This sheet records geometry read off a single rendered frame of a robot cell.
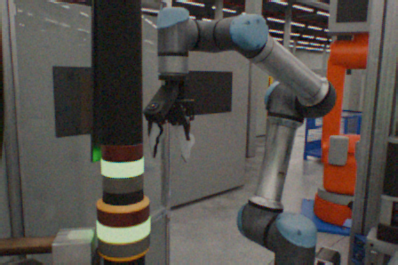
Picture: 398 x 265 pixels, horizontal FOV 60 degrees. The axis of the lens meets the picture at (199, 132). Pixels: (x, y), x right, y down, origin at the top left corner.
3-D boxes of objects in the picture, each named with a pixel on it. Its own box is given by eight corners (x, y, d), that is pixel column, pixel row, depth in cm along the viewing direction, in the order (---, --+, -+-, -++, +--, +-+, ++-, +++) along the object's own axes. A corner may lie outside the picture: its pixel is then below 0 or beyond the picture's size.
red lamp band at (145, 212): (93, 228, 27) (92, 213, 27) (99, 207, 31) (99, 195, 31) (150, 226, 27) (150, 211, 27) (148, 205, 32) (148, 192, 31)
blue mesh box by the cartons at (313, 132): (301, 159, 711) (305, 111, 695) (331, 151, 797) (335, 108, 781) (344, 168, 648) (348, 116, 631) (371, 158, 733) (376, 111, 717)
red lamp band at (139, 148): (99, 162, 26) (98, 146, 26) (103, 152, 30) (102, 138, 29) (143, 161, 27) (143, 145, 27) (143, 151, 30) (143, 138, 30)
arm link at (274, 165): (262, 253, 104) (303, 75, 103) (228, 235, 116) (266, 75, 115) (287, 252, 111) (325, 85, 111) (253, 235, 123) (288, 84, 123)
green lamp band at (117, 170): (99, 179, 27) (99, 163, 26) (103, 167, 30) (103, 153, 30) (144, 177, 27) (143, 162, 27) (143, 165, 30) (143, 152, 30)
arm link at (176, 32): (198, 9, 82) (167, 4, 77) (197, 57, 84) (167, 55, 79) (179, 13, 88) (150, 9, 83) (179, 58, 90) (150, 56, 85)
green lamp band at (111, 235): (94, 244, 27) (93, 229, 27) (99, 221, 31) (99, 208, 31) (150, 241, 28) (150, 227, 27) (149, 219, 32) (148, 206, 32)
